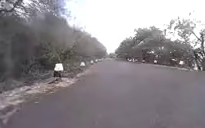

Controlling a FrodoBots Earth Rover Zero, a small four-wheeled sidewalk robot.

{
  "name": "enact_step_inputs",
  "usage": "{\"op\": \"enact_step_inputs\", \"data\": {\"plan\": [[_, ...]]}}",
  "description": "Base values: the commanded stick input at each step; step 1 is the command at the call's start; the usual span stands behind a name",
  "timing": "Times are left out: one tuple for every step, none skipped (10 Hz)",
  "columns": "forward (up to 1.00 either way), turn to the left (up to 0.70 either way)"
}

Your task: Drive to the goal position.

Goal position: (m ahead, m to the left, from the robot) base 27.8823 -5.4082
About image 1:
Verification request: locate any grey asphalt road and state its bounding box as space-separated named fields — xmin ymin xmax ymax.
xmin=4 ymin=59 xmax=205 ymax=128

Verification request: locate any row of white roadside markers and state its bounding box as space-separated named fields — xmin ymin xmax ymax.
xmin=127 ymin=57 xmax=205 ymax=74
xmin=52 ymin=58 xmax=105 ymax=80

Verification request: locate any row of trees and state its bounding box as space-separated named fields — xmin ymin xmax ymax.
xmin=0 ymin=0 xmax=109 ymax=81
xmin=115 ymin=17 xmax=205 ymax=72

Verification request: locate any pale dirt verge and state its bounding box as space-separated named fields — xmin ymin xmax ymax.
xmin=0 ymin=64 xmax=95 ymax=126

